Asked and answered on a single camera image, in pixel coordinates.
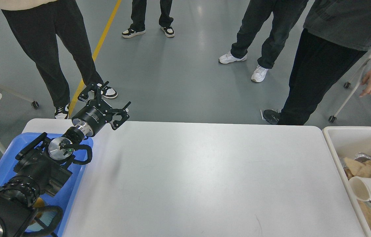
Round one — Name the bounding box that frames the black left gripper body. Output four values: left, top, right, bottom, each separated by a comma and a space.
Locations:
72, 102, 113, 137

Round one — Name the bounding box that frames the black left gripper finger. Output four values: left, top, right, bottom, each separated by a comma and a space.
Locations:
78, 81, 113, 109
106, 101, 131, 130

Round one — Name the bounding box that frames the blue-green mug yellow inside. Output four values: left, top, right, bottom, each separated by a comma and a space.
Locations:
28, 197, 56, 232

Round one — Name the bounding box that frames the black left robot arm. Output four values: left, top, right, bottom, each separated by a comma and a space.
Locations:
0, 82, 129, 237

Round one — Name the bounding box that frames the person in cream top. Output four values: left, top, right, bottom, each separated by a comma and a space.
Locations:
0, 0, 103, 119

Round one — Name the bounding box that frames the person with black-white sneakers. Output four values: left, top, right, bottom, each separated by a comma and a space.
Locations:
122, 0, 175, 39

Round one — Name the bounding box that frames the blue plastic tray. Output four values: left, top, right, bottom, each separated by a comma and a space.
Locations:
0, 133, 93, 237

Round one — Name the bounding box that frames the person with white sneakers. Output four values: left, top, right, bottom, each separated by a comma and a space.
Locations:
218, 0, 309, 83

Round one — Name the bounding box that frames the white office chair right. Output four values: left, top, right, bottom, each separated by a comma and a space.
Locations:
328, 51, 371, 123

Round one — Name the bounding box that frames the person with grey sneakers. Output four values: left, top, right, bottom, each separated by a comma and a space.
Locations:
262, 0, 371, 125

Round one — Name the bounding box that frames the white plastic bin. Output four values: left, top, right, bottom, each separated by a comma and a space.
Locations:
323, 126, 371, 237

